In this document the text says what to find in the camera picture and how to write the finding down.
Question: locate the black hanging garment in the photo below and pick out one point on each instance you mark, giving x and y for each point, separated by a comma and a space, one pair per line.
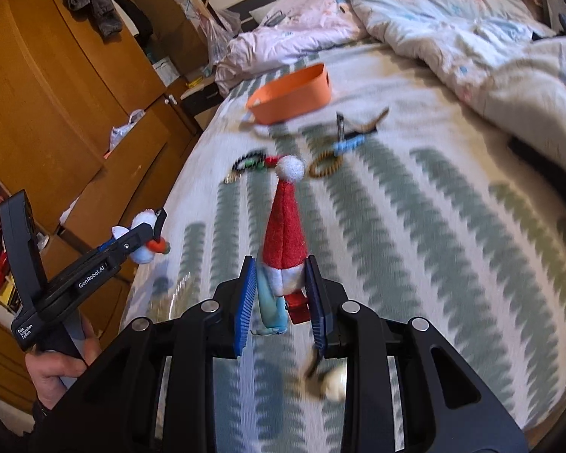
134, 12

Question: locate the white plush hair clip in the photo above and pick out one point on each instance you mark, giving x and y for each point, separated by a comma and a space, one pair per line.
144, 222

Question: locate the patterned duvet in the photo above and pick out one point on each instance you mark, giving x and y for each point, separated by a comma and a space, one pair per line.
453, 23

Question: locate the white plastic bag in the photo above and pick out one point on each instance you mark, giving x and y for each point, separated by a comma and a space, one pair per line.
122, 132

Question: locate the dark bedside table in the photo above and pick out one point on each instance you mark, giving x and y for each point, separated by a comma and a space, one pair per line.
200, 104

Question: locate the wooden wardrobe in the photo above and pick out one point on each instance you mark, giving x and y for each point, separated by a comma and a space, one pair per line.
52, 104

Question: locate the clear plastic bag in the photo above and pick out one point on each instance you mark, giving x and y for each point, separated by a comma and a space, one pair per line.
221, 37

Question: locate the pearl hair comb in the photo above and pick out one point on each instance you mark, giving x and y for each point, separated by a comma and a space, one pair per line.
162, 288

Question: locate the brown curved hair band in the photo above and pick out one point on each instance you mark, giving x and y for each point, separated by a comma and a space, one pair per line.
368, 125

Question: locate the blue hair clip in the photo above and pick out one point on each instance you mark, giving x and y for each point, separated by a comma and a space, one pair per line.
349, 144

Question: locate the red santa hat hair clip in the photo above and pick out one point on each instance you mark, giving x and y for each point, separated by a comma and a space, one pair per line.
283, 231

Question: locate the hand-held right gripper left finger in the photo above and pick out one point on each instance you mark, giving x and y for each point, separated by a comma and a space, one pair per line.
245, 306

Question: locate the white box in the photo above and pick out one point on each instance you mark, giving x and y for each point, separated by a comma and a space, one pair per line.
167, 71

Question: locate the person's left hand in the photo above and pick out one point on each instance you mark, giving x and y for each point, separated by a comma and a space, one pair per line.
52, 377

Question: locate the small green hair clip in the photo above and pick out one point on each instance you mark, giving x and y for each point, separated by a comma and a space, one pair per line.
258, 164

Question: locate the white crumpled blanket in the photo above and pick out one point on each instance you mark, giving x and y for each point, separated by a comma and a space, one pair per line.
287, 40

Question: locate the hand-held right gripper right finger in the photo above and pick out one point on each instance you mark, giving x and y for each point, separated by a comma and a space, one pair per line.
318, 302

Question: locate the grey hanging garment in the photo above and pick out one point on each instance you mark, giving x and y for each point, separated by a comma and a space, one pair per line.
96, 0

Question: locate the grey pouch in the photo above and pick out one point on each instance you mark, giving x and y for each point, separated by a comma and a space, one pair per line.
276, 18

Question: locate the black toothed hair clip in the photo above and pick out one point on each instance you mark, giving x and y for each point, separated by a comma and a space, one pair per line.
341, 127

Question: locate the orange plastic basket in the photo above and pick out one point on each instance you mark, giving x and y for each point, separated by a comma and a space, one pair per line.
287, 104

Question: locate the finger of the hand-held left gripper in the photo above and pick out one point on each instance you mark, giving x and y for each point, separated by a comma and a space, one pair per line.
109, 245
141, 236

